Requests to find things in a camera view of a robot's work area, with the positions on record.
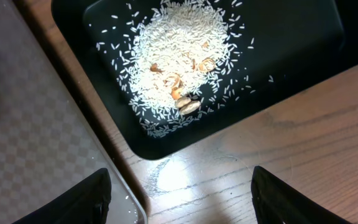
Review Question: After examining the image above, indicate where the black waste bin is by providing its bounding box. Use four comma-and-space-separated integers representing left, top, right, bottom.
51, 0, 358, 160

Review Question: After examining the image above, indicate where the spilled white rice pile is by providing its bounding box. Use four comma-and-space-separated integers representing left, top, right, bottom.
83, 0, 274, 139

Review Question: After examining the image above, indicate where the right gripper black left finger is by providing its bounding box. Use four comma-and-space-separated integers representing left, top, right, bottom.
14, 168, 112, 224

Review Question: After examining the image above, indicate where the dark brown serving tray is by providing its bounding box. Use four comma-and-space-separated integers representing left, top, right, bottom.
0, 1, 147, 223

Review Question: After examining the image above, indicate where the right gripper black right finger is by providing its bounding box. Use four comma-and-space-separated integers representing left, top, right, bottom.
251, 166, 350, 224

